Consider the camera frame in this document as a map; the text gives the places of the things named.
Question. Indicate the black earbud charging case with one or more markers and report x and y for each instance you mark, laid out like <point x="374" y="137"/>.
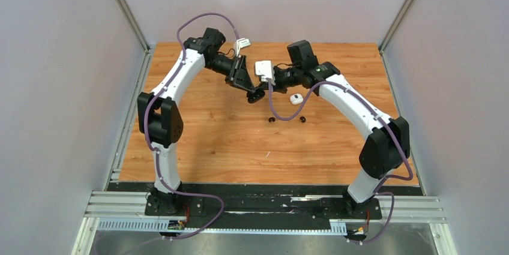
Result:
<point x="257" y="95"/>

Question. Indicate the right aluminium corner post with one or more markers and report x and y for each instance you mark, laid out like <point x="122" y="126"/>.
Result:
<point x="400" y="16"/>

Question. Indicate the white earbud charging case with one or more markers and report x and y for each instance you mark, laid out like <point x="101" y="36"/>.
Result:
<point x="296" y="99"/>

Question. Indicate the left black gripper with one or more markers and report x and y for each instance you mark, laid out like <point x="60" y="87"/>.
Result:
<point x="239" y="77"/>

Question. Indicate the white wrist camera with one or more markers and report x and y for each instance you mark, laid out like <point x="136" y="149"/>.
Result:
<point x="240" y="44"/>
<point x="264" y="70"/>

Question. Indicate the aluminium corner post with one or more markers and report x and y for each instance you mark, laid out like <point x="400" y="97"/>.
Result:
<point x="400" y="16"/>
<point x="133" y="24"/>

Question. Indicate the left aluminium corner post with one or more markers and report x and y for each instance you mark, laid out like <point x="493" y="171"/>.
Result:
<point x="133" y="24"/>

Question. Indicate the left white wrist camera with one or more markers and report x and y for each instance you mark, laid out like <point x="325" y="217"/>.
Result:
<point x="240" y="44"/>

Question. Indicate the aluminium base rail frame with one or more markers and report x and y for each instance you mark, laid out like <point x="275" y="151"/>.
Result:
<point x="263" y="219"/>

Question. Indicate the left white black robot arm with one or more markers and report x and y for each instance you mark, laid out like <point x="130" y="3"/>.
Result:
<point x="160" y="119"/>

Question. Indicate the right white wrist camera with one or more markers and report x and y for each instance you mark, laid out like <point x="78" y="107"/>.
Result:
<point x="264" y="70"/>

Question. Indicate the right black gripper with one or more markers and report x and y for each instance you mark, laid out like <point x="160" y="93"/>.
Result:
<point x="276" y="87"/>

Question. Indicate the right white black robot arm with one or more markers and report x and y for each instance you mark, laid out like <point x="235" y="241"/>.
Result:
<point x="386" y="139"/>

